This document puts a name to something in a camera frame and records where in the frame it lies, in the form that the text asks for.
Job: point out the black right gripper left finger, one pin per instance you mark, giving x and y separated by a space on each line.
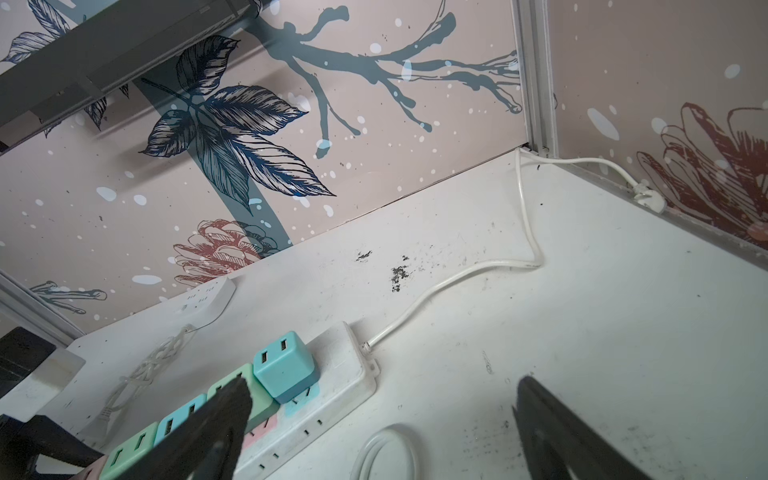
206 446

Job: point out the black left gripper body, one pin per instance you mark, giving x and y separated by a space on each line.
34 371

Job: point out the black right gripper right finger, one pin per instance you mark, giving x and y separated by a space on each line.
558 444

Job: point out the teal plug adapter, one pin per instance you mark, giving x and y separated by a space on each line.
285 368
174 419

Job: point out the dark green plug adapter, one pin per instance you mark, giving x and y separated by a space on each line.
128 453

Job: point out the white square power strip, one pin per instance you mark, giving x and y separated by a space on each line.
205 303

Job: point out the white long power strip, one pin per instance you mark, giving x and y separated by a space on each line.
346 380

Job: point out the black hanging wire basket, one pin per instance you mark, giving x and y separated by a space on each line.
63 69

